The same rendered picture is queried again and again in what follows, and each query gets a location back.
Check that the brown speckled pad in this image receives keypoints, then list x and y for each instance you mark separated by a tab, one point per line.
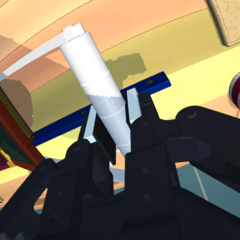
16	97

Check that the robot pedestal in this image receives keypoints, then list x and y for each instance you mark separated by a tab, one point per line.
90	71

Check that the red-brown wooden box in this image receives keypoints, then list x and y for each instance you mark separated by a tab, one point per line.
20	142

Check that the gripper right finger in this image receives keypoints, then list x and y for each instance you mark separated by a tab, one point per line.
150	168

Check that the red knob with grey rim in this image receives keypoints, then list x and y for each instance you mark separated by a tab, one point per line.
236	91

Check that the blue bar with brass screws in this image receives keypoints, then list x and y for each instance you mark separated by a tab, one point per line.
153	84

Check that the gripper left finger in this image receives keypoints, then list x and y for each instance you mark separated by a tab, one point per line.
82	165

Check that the tan speckled block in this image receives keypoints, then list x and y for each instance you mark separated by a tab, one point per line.
228	20

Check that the brass catch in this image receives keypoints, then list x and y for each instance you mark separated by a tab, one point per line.
10	163

